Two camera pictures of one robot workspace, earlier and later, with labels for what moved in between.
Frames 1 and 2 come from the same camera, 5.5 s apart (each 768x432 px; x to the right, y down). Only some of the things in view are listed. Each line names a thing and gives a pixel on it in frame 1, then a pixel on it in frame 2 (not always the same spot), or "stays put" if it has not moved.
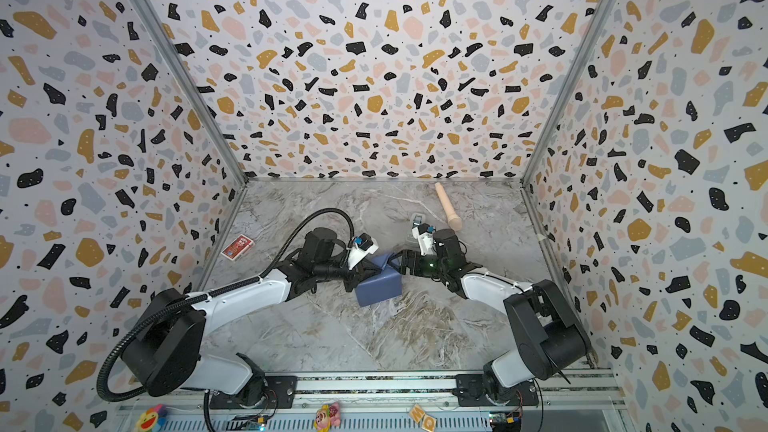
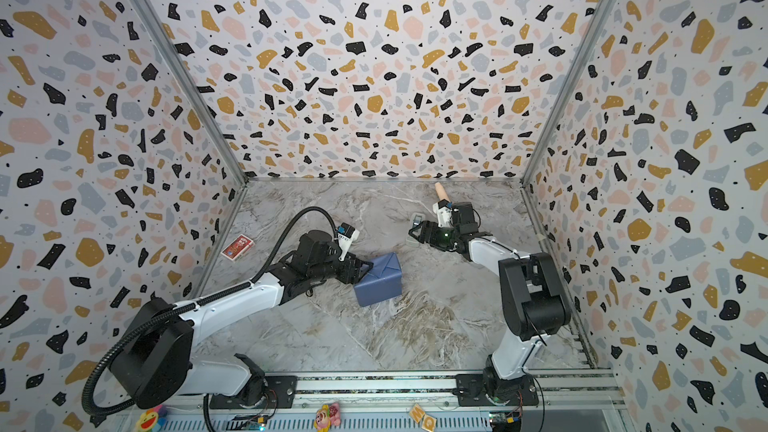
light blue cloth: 384,285 stays put
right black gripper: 410,258 → 431,232
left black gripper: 357,279 stays put
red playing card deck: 237,247 stays put
